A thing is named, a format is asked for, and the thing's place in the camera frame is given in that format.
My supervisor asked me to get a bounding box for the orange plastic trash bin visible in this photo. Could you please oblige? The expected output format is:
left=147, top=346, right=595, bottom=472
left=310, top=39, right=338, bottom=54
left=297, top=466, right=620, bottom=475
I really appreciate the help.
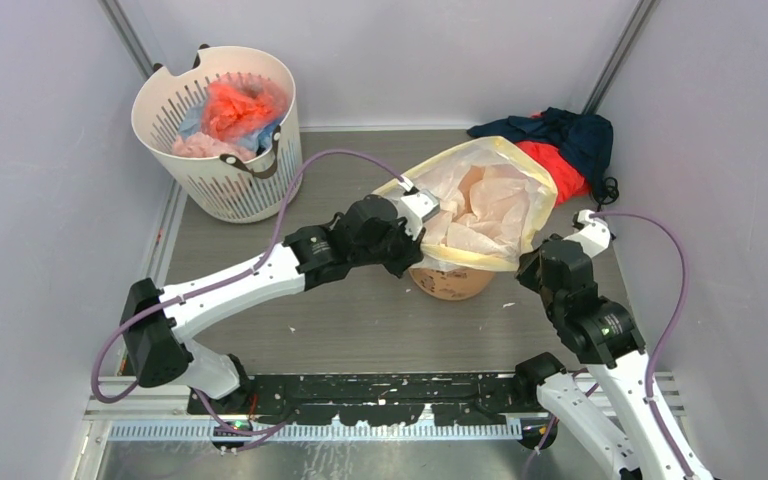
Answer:
left=408, top=268, right=496, bottom=301

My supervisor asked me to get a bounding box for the pale yellow trash bag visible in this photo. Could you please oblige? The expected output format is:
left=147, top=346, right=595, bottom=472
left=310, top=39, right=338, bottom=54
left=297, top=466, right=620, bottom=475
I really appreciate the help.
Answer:
left=403, top=136, right=558, bottom=272

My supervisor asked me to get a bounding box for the white slotted laundry basket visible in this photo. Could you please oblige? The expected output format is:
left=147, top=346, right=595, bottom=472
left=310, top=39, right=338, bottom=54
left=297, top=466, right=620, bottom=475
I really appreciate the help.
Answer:
left=131, top=45, right=302, bottom=224

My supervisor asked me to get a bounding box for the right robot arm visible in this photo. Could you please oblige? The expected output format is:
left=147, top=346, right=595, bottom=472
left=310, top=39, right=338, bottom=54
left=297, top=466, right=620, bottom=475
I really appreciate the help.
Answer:
left=514, top=232, right=713, bottom=479

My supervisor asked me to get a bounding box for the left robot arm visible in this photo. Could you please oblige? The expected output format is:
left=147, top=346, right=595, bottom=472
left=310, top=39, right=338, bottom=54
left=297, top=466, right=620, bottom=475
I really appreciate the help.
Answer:
left=122, top=189, right=439, bottom=413

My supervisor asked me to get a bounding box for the red plastic trash bag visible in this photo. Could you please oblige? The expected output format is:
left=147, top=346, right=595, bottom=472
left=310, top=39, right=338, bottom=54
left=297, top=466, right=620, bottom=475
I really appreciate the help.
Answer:
left=201, top=72, right=289, bottom=143

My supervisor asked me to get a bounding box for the pink plastic trash bag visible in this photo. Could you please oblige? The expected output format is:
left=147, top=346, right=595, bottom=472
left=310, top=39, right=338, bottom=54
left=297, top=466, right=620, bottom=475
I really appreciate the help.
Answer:
left=171, top=132, right=257, bottom=161

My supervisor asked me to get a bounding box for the blue plastic trash bag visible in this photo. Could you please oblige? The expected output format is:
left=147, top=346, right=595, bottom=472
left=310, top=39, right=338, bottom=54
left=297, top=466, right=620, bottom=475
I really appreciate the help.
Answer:
left=176, top=103, right=280, bottom=157

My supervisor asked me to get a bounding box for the red cloth garment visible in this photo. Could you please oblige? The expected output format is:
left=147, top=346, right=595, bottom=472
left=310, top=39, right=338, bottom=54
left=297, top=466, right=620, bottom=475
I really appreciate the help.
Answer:
left=516, top=130, right=591, bottom=206

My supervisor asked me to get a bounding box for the navy blue cloth garment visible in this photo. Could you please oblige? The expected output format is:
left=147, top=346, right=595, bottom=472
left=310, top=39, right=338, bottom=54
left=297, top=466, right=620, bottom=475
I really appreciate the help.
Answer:
left=466, top=107, right=618, bottom=199

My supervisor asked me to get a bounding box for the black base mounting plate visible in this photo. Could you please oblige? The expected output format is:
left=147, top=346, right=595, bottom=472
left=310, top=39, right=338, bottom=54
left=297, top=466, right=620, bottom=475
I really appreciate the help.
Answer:
left=209, top=372, right=546, bottom=427

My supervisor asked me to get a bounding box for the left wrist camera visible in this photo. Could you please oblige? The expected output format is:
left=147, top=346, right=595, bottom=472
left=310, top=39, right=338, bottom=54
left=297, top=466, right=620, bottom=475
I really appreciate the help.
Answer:
left=394, top=190, right=440, bottom=241

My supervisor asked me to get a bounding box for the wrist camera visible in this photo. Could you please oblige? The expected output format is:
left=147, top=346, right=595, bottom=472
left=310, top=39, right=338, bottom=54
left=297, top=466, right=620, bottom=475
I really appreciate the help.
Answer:
left=564, top=209, right=613, bottom=258
left=394, top=190, right=440, bottom=241

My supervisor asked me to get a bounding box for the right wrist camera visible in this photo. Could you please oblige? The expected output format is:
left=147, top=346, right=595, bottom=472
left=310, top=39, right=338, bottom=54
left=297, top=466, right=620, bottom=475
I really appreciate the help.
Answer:
left=564, top=209, right=613, bottom=258

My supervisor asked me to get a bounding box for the black cord on floor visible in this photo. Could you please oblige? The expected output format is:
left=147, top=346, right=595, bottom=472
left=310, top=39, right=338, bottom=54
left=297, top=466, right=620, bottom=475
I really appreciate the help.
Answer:
left=590, top=173, right=621, bottom=211

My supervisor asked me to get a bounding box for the aluminium rail frame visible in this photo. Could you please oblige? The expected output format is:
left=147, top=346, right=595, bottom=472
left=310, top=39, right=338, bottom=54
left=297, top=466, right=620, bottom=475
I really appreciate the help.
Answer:
left=83, top=372, right=686, bottom=443

